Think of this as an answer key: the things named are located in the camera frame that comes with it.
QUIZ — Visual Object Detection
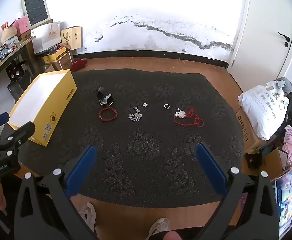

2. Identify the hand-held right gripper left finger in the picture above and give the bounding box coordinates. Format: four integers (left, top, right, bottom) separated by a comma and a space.
14, 145, 99, 240

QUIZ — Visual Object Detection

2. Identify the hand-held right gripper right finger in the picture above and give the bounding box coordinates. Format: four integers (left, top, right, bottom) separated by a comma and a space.
196, 143, 280, 240

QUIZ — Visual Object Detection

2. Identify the dark patterned mat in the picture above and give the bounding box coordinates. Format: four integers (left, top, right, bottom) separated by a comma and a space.
1, 69, 245, 209

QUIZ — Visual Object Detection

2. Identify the tan paper bag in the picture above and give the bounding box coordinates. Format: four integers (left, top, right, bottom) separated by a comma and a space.
61, 26, 83, 51

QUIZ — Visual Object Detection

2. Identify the translucent white slipper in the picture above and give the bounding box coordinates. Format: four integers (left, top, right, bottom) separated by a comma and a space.
78, 202, 96, 232
148, 217, 170, 239

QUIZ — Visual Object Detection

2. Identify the beige bag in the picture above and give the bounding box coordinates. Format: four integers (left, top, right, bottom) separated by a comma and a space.
1, 21, 18, 43

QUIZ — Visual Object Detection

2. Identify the black desk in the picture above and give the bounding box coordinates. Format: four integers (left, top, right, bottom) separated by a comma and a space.
0, 36, 37, 90

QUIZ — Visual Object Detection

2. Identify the framed dark board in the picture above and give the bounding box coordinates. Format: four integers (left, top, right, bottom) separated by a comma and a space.
21, 0, 53, 27

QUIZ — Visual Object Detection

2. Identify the silver chain bracelet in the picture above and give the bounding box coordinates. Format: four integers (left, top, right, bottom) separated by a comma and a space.
128, 106, 143, 123

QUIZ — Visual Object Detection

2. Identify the white bin with yellow rim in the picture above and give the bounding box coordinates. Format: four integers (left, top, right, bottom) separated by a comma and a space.
7, 70, 77, 147

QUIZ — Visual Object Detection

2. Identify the yellow carton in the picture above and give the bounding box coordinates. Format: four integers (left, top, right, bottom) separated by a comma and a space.
43, 46, 74, 70

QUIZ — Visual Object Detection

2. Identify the white door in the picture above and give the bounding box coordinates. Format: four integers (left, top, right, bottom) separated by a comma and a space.
227, 0, 292, 90

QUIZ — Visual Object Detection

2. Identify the brown cardboard box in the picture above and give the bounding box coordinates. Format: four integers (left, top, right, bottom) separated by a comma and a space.
234, 106, 278, 154

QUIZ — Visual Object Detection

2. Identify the red bead bracelet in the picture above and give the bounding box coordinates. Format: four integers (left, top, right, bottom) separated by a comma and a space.
98, 106, 118, 122

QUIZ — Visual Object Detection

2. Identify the black door handle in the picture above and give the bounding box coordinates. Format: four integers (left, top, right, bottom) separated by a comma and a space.
278, 32, 291, 48

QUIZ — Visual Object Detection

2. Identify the blue printed box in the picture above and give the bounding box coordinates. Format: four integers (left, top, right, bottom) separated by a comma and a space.
273, 167, 292, 238

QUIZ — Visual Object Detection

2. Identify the black speaker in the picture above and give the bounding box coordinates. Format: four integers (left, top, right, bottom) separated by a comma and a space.
6, 62, 28, 82

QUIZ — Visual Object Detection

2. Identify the white printed plastic bag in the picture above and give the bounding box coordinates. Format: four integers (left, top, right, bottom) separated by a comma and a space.
238, 81, 290, 140

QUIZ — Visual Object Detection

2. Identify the white paper bag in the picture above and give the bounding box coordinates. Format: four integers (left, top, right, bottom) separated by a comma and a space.
31, 21, 61, 54

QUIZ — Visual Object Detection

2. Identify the pink box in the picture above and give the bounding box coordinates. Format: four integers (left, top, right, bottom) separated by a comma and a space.
12, 16, 32, 37

